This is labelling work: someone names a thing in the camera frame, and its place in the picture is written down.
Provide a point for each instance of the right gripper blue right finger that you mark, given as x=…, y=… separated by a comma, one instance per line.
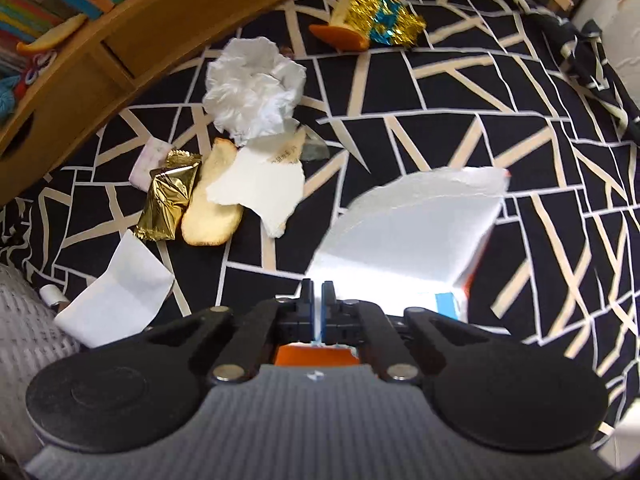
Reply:
x=328, y=303

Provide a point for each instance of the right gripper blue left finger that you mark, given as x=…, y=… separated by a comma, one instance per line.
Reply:
x=306, y=311

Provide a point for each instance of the torn white orange cardboard box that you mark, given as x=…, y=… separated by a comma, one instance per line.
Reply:
x=415, y=242

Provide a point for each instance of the torn white paper piece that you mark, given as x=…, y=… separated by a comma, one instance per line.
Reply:
x=266, y=177

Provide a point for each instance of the white folded paper sheet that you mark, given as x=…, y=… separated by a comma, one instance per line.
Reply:
x=122, y=301

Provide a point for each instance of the black white patterned tablecloth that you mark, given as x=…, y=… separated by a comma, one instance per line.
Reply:
x=484, y=85

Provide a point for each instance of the small pink white packet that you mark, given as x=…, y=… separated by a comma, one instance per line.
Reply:
x=152, y=156

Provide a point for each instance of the crumpled white tissue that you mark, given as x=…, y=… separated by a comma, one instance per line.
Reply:
x=252, y=90

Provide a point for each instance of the orange peel on table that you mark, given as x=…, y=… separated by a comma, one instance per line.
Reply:
x=340, y=37

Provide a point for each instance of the white mesh trash bin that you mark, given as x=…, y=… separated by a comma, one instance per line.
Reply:
x=29, y=342

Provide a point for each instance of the gold blue foil wrapper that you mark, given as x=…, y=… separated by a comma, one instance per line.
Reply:
x=386, y=22

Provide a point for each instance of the wooden desk shelf with drawers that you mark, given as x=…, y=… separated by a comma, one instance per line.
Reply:
x=103, y=67

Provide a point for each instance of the red white charm toy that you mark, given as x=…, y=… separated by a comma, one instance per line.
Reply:
x=38, y=64

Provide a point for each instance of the blue yarn ball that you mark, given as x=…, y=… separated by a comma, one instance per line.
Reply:
x=10, y=94

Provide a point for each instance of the orange peel on shelf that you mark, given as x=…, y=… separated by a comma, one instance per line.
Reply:
x=53, y=37

